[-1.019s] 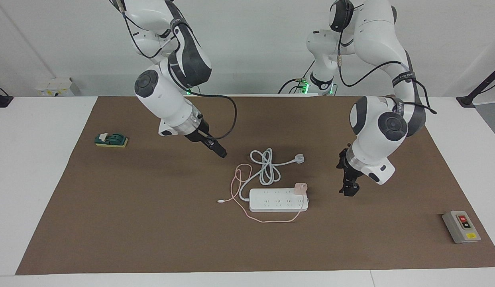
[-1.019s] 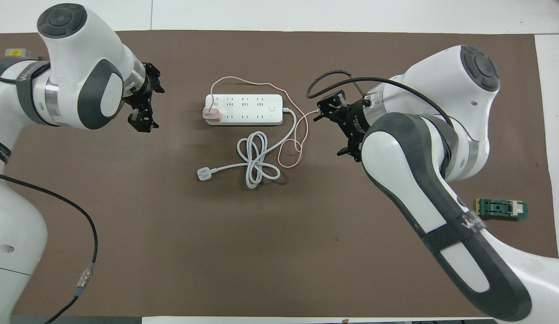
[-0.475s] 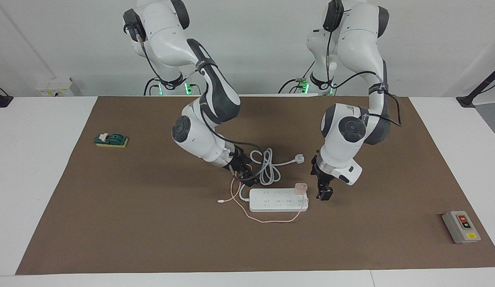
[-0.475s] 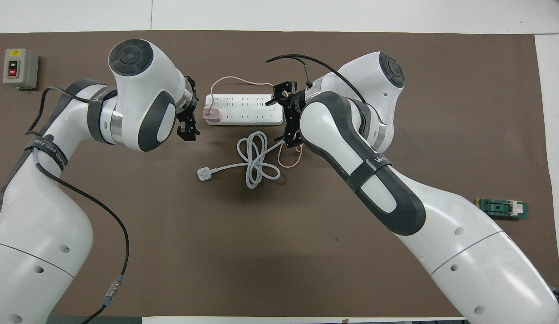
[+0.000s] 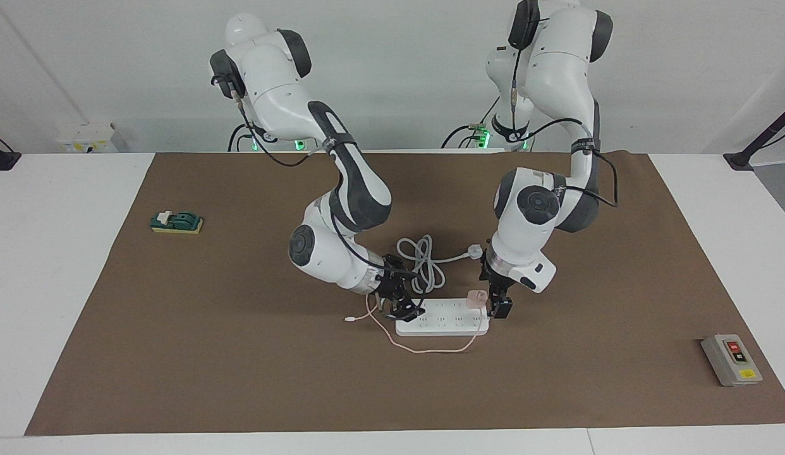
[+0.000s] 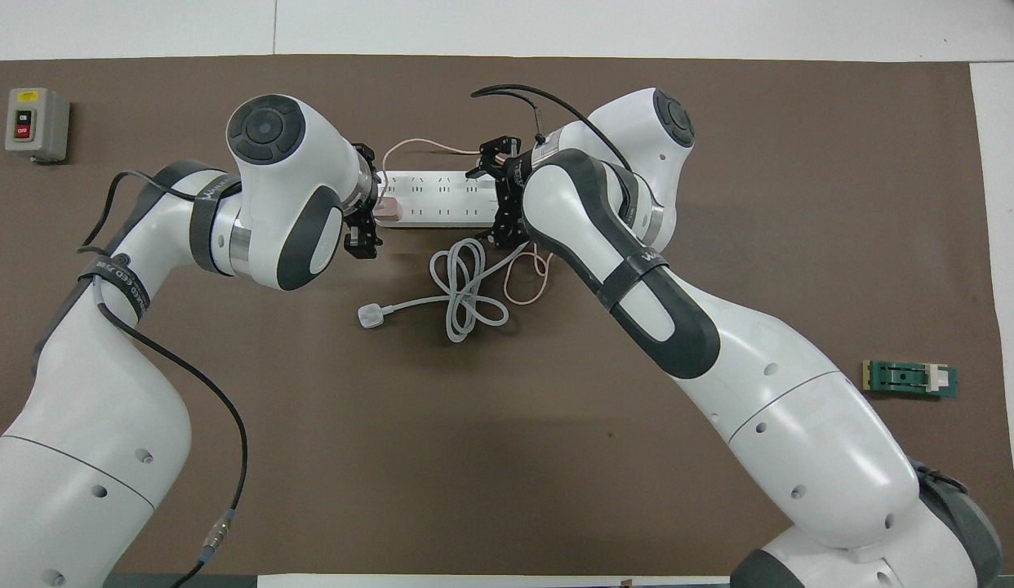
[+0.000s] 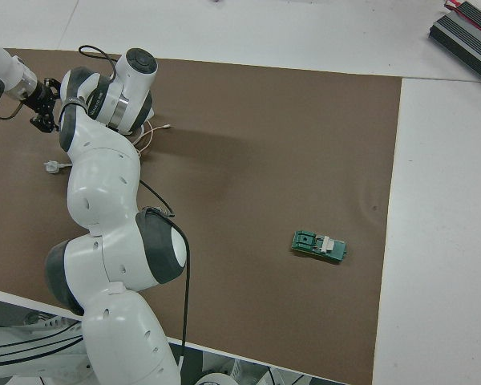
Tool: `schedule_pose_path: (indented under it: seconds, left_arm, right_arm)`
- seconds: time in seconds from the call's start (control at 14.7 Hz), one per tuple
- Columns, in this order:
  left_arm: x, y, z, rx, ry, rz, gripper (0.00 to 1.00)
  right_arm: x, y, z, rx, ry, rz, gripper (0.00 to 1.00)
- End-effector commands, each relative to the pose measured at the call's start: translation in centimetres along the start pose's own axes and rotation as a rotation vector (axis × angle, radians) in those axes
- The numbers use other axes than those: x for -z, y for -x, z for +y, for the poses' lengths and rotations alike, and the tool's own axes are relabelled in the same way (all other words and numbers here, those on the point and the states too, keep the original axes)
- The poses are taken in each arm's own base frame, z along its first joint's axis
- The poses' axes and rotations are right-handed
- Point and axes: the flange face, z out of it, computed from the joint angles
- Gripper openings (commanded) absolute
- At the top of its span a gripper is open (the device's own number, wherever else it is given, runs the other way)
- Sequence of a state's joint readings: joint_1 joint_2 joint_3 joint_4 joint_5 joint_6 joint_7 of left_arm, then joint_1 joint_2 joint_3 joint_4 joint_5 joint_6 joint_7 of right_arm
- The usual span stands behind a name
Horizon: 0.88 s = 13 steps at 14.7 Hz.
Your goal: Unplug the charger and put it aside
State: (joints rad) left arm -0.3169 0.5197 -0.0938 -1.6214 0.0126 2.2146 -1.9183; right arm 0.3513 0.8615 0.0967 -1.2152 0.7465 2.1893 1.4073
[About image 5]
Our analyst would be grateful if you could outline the white power strip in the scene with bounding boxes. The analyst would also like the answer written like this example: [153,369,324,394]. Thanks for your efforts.
[396,298,490,337]

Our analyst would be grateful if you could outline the pink charging cable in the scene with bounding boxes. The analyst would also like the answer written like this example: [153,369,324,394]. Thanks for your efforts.
[345,294,485,355]

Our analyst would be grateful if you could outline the brown table mat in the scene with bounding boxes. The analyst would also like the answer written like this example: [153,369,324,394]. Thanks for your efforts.
[25,150,785,437]

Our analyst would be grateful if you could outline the grey push button box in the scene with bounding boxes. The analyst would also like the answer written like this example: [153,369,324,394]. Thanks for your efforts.
[701,334,764,387]

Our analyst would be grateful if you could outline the white box yellow labels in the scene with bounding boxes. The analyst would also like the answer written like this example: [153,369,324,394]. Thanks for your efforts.
[58,123,118,154]

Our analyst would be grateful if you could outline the white power strip cord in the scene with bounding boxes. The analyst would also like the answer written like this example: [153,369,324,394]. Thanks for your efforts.
[397,235,483,296]

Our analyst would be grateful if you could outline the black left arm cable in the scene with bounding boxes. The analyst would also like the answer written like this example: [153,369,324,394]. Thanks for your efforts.
[508,16,619,209]

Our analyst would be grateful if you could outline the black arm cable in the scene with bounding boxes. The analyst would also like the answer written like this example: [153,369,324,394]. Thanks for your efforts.
[508,16,619,209]
[210,75,425,304]

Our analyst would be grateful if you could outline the black base cable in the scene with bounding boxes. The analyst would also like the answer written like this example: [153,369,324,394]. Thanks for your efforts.
[228,123,257,152]
[441,95,502,150]

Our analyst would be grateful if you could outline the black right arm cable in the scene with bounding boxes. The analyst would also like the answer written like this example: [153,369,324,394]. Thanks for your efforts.
[210,75,425,304]

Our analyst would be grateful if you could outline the green knife switch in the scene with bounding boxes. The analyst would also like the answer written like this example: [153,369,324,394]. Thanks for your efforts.
[150,210,204,235]

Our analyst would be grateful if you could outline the black clamp mount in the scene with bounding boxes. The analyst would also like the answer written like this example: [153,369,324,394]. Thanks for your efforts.
[0,131,21,171]

